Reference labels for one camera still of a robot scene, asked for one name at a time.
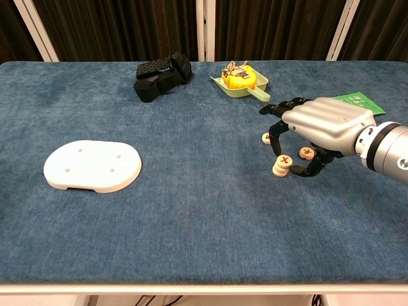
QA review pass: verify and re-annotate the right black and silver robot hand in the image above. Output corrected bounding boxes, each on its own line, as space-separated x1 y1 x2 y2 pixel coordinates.
258 97 377 178

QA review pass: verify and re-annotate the green foil packet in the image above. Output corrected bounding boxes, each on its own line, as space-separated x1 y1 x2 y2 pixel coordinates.
331 91 386 115

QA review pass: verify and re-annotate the light green plastic dustpan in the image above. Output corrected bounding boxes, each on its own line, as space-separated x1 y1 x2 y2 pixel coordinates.
209 70 272 103

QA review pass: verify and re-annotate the yellow duck toy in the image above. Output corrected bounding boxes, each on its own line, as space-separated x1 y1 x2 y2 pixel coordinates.
221 66 257 89

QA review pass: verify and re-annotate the dark pleated curtain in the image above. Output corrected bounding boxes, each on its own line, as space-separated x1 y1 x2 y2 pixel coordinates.
0 0 44 64
31 0 199 62
340 0 408 61
215 0 347 61

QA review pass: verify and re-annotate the blue fabric table cover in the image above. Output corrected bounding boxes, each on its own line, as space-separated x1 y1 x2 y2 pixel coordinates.
0 60 408 286

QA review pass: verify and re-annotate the white oval plastic plate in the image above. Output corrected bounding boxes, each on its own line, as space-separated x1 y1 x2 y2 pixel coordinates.
43 140 143 194

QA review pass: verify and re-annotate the white frame post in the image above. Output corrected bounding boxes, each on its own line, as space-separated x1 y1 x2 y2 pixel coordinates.
12 0 61 62
195 0 217 62
325 0 361 61

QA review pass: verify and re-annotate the beige rope key bundle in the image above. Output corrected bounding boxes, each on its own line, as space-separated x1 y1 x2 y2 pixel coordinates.
222 60 251 77

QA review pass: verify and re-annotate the black elastic strap brace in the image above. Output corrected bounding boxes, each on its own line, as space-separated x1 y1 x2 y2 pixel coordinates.
133 50 194 103

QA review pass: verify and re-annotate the black cable bundle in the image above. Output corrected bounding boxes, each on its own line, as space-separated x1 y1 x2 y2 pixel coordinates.
135 295 184 306

